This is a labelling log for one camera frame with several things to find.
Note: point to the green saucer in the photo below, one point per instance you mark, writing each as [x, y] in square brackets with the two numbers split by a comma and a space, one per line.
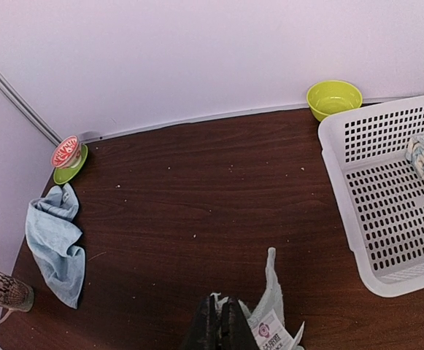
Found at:
[64, 175]

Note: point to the red patterned small bowl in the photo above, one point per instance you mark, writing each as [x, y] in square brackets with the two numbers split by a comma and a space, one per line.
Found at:
[67, 154]

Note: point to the white perforated plastic basket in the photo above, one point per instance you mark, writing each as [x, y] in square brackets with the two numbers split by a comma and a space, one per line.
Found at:
[379, 195]

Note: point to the lime green bowl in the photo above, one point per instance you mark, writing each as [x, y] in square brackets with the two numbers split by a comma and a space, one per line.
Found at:
[331, 97]

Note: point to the light blue towel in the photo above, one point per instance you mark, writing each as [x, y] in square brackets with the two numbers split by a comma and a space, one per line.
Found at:
[52, 239]

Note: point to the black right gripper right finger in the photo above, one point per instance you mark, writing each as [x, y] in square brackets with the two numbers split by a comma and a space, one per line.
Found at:
[235, 331]

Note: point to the mint green panda towel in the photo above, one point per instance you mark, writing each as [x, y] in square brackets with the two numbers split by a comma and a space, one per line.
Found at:
[266, 320]

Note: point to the beige printed mug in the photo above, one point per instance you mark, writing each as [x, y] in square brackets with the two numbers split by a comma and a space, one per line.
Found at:
[14, 296]

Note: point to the left aluminium corner post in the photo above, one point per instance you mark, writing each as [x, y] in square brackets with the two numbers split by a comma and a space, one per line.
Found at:
[8, 91]

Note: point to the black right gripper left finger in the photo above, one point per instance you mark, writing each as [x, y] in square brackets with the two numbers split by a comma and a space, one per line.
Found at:
[202, 333]

